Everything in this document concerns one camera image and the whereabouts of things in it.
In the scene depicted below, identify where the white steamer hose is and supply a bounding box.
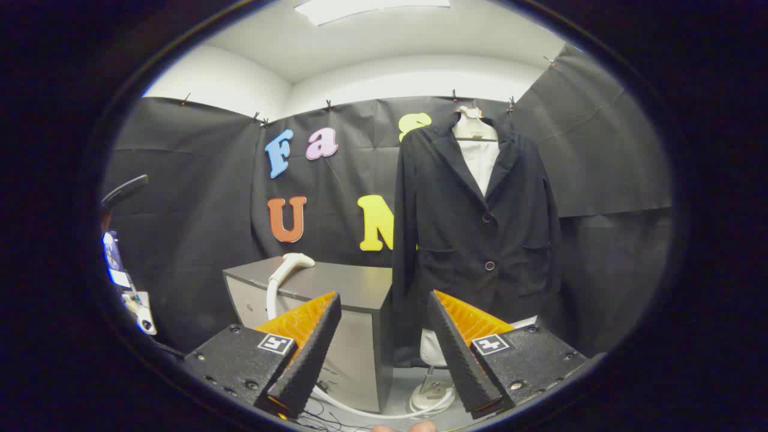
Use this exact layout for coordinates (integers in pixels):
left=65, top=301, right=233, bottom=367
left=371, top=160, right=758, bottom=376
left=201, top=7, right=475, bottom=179
left=310, top=384, right=458, bottom=421

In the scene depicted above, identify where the grey cabinet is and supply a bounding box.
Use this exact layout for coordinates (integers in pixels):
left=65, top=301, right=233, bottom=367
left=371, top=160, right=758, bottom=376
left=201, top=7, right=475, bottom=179
left=222, top=257, right=395, bottom=413

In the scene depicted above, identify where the white device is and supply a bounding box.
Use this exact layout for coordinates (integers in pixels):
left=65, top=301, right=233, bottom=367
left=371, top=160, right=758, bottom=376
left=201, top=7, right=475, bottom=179
left=122, top=290, right=158, bottom=335

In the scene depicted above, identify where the long ceiling light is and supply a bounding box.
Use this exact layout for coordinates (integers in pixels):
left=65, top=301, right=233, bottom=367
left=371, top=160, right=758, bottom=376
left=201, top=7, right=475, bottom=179
left=294, top=0, right=451, bottom=26

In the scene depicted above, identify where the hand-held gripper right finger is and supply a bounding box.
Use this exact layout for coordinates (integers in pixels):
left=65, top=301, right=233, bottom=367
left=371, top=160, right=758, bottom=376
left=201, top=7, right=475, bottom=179
left=427, top=290, right=592, bottom=421

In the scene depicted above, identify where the white garment steamer head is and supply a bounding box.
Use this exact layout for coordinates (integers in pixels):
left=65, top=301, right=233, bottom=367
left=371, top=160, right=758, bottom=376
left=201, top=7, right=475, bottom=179
left=266, top=253, right=316, bottom=322

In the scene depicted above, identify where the black backdrop cloth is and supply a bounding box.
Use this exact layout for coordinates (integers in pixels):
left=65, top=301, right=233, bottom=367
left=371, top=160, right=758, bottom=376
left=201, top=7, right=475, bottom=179
left=99, top=45, right=674, bottom=361

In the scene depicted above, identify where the black jacket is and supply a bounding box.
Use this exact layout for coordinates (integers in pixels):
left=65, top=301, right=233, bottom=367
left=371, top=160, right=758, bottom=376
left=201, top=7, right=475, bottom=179
left=391, top=111, right=563, bottom=368

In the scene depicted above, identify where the white garment steamer base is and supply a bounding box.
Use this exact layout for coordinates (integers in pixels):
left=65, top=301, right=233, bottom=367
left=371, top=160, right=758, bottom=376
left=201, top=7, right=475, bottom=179
left=409, top=366, right=458, bottom=415

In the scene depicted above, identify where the row of small black clips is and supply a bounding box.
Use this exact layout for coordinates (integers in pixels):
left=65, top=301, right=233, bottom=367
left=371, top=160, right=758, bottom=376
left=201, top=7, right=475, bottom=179
left=180, top=55, right=557, bottom=128

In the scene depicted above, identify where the dark curved bar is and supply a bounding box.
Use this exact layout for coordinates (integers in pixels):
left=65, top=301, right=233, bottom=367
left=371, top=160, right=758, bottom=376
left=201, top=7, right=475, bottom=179
left=101, top=175, right=149, bottom=211

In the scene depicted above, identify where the small lit screen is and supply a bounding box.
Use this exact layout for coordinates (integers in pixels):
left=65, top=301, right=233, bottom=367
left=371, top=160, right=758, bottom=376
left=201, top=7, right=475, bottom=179
left=102, top=232, right=131, bottom=290

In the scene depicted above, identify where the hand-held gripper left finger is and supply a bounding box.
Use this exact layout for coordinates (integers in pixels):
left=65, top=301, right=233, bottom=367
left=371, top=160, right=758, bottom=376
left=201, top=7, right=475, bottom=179
left=183, top=291, right=343, bottom=419

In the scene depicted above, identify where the bundle of thin black wires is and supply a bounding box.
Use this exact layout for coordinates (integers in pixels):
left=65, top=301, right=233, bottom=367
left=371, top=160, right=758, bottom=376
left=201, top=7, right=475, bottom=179
left=297, top=396, right=373, bottom=431

